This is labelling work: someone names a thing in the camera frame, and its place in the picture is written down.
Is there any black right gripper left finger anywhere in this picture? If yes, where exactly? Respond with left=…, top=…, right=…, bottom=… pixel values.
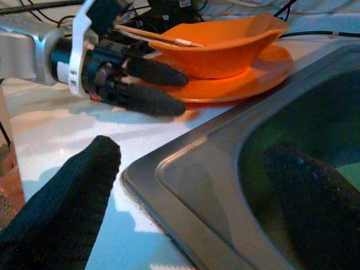
left=0, top=134, right=122, bottom=270

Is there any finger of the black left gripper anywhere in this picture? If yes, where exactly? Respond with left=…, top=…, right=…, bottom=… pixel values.
left=126, top=57, right=189, bottom=87
left=112, top=83, right=187, bottom=117

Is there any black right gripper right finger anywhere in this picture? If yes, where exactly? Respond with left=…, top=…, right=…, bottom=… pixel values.
left=264, top=143, right=360, bottom=270

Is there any wooden chopstick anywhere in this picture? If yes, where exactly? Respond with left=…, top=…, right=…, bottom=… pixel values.
left=120, top=30, right=183, bottom=46
left=114, top=24, right=206, bottom=48

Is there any green plate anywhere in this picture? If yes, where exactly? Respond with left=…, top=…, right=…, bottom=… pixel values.
left=336, top=161, right=360, bottom=195

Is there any orange plastic bowl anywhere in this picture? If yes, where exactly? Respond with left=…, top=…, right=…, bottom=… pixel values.
left=148, top=13, right=290, bottom=79

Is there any large black power adapter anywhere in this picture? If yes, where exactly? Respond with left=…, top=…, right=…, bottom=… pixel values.
left=147, top=0, right=197, bottom=23

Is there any stainless steel sink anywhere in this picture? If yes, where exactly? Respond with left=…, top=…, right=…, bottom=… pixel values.
left=120, top=36, right=360, bottom=270

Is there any orange plastic plate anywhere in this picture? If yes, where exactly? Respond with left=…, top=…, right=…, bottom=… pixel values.
left=151, top=43, right=295, bottom=104

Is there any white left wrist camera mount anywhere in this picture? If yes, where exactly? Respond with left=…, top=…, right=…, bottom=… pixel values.
left=69, top=0, right=124, bottom=98

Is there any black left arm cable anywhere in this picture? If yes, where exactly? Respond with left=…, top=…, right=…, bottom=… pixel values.
left=0, top=0, right=85, bottom=15

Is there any thin black counter cable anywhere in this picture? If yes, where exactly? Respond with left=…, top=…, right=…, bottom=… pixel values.
left=277, top=30, right=360, bottom=39

